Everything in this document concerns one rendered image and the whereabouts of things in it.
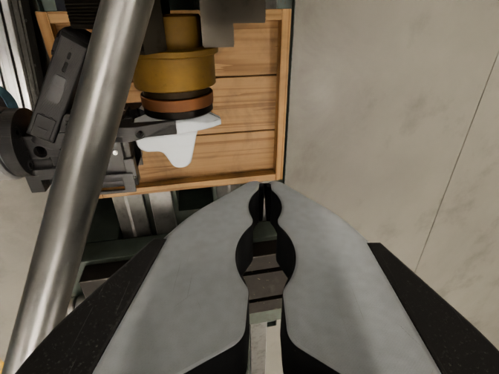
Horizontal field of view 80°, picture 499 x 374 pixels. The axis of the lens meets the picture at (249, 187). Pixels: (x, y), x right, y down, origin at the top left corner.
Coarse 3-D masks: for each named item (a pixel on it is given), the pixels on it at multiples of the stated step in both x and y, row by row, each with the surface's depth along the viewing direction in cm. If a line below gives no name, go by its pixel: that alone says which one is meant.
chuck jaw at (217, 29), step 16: (208, 0) 27; (224, 0) 27; (240, 0) 27; (256, 0) 27; (208, 16) 27; (224, 16) 28; (240, 16) 28; (256, 16) 28; (208, 32) 28; (224, 32) 28
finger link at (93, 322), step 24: (144, 264) 8; (120, 288) 7; (72, 312) 6; (96, 312) 6; (120, 312) 6; (48, 336) 6; (72, 336) 6; (96, 336) 6; (48, 360) 6; (72, 360) 6; (96, 360) 6
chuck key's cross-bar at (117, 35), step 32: (128, 0) 7; (96, 32) 7; (128, 32) 8; (96, 64) 7; (128, 64) 8; (96, 96) 8; (96, 128) 8; (64, 160) 8; (96, 160) 8; (64, 192) 8; (96, 192) 8; (64, 224) 8; (64, 256) 8; (32, 288) 8; (64, 288) 8; (32, 320) 8
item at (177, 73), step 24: (168, 24) 26; (192, 24) 28; (168, 48) 27; (192, 48) 28; (216, 48) 29; (144, 72) 28; (168, 72) 27; (192, 72) 28; (144, 96) 30; (168, 96) 29; (192, 96) 30
